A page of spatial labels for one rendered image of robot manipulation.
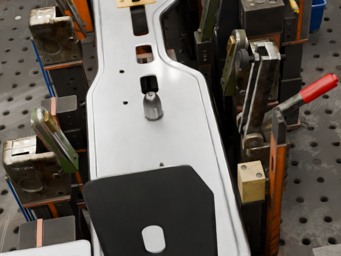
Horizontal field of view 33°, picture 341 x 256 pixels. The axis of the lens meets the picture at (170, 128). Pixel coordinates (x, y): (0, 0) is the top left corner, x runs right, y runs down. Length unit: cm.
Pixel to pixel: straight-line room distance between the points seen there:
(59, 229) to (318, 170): 62
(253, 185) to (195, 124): 20
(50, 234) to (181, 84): 36
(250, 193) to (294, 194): 42
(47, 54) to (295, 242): 63
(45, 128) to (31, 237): 17
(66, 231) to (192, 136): 25
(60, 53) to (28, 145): 33
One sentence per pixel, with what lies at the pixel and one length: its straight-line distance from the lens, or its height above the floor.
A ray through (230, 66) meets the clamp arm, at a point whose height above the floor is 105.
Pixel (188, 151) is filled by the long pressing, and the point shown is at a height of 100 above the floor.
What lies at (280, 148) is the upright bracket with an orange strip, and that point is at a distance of 75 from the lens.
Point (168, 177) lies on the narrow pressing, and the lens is 50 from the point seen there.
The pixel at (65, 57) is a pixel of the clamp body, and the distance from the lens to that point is 124.
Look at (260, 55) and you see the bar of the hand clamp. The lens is 79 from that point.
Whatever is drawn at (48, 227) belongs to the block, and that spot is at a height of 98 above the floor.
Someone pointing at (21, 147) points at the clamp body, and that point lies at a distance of 95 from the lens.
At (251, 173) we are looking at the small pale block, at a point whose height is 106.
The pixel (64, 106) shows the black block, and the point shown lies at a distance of 107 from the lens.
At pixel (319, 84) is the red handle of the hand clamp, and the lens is 85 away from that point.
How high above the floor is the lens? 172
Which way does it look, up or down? 48 degrees down
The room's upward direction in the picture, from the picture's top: 8 degrees counter-clockwise
